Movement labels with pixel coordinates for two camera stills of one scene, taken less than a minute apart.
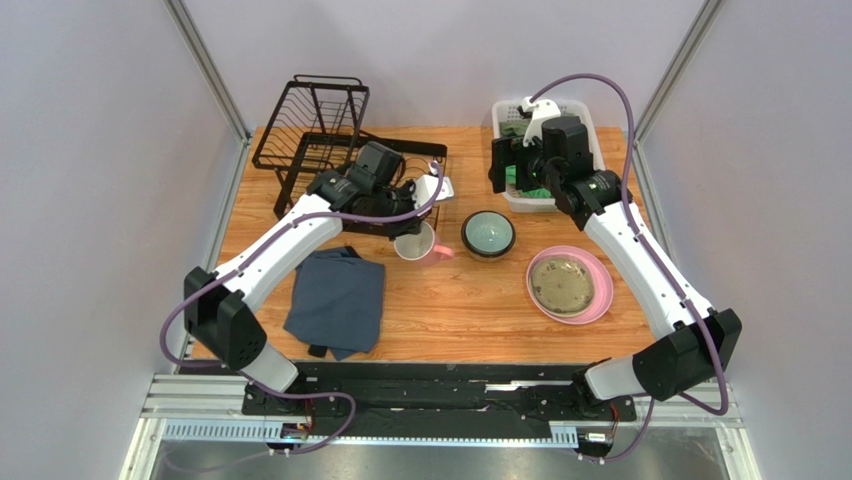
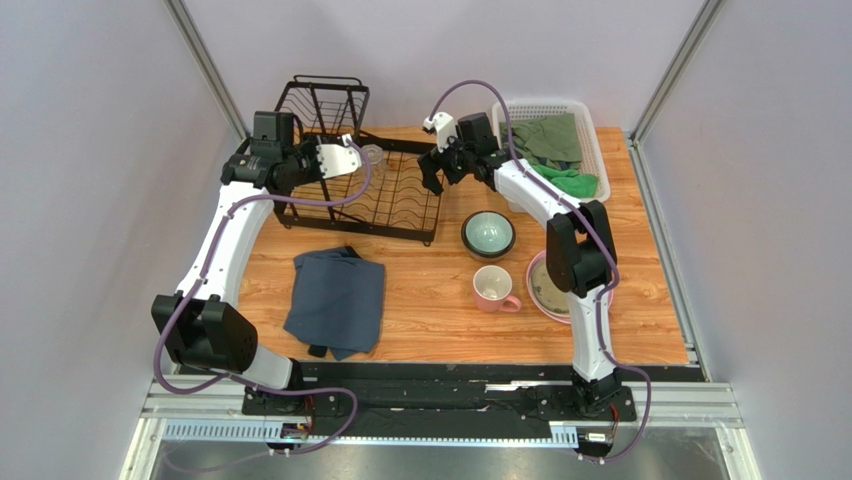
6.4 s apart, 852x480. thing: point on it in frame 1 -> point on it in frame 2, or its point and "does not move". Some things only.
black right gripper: [502, 163] -> [450, 161]
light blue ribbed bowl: [489, 232] does not move
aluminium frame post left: [200, 52] does not move
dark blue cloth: [337, 302] does not move
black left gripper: [408, 226] -> [309, 148]
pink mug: [423, 247] -> [492, 285]
